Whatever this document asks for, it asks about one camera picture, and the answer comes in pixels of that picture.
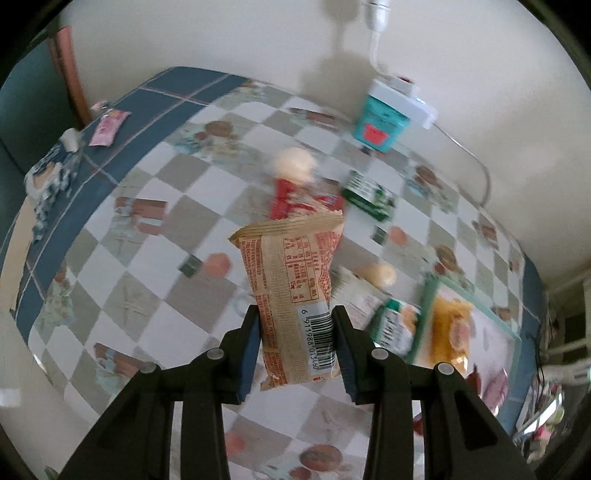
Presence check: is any white rack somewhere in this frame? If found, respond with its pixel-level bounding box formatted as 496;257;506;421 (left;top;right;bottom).
545;277;591;386

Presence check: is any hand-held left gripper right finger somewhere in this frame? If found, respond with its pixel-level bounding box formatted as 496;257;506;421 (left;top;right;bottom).
331;305;536;480

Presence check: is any yellow snack packet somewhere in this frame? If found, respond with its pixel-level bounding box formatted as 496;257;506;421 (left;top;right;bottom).
427;295;474;374

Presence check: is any green and white snack packet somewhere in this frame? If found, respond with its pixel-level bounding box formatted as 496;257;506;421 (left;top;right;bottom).
369;298;423;358

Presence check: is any pale pink snack packet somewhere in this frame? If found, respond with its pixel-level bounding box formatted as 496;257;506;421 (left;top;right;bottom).
480;369;509;409

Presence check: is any white power cable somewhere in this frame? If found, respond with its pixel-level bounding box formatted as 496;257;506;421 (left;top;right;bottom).
434;122;492;208

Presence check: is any dark red snack packet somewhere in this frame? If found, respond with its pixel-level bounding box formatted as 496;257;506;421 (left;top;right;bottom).
464;364;484;398

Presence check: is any teal box with red label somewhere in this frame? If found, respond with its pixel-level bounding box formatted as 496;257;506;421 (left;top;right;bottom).
353;90;411;153

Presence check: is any white power strip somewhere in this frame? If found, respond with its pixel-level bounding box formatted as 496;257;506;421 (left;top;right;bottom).
372;74;438;130

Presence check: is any white gooseneck lamp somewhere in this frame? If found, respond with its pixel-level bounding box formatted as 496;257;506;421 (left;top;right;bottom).
360;0;393;75

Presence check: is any teal rimmed tray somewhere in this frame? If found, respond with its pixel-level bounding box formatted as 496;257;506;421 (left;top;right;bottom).
369;272;522;416

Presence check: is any black cable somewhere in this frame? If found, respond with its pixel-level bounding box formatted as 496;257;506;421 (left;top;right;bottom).
526;318;548;384

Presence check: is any dark green snack packet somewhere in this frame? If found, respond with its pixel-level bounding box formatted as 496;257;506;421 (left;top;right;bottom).
342;171;397;222

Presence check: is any blue white patterned cloth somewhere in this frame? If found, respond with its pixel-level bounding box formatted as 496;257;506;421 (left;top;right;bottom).
23;143;84;245

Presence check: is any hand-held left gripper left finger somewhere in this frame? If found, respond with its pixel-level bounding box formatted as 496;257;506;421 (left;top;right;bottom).
60;305;262;480

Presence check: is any wooden chair frame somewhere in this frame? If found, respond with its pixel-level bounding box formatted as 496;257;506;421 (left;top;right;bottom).
48;25;93;130

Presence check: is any beige snack packet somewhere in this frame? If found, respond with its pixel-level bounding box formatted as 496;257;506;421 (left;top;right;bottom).
228;210;345;392

